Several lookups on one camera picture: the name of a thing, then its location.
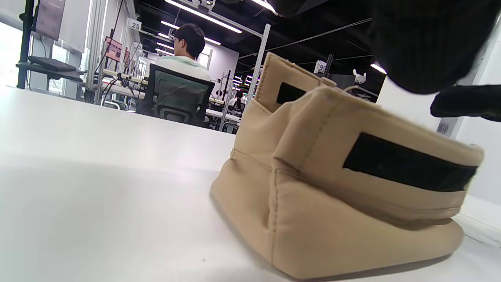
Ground black office chair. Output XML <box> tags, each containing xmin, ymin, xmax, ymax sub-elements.
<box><xmin>136</xmin><ymin>63</ymin><xmax>216</xmax><ymax>127</ymax></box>

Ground person's left hand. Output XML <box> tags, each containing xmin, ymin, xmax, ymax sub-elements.
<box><xmin>270</xmin><ymin>0</ymin><xmax>501</xmax><ymax>122</ymax></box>

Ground black computer stand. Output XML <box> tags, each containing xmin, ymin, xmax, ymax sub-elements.
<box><xmin>16</xmin><ymin>0</ymin><xmax>86</xmax><ymax>91</ymax></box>

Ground aluminium frame post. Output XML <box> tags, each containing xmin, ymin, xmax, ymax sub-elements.
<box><xmin>247</xmin><ymin>23</ymin><xmax>271</xmax><ymax>100</ymax></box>

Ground white background desk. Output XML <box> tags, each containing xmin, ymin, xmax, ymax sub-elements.
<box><xmin>205</xmin><ymin>108</ymin><xmax>242</xmax><ymax>124</ymax></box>

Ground small background monitor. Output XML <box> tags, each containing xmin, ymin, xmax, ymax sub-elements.
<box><xmin>104</xmin><ymin>36</ymin><xmax>123</xmax><ymax>63</ymax></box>

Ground tan fabric pencil pouch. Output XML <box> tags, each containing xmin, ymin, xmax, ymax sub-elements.
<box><xmin>211</xmin><ymin>52</ymin><xmax>485</xmax><ymax>279</ymax></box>

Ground black computer monitor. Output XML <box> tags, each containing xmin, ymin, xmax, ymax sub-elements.
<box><xmin>33</xmin><ymin>0</ymin><xmax>66</xmax><ymax>42</ymax></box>

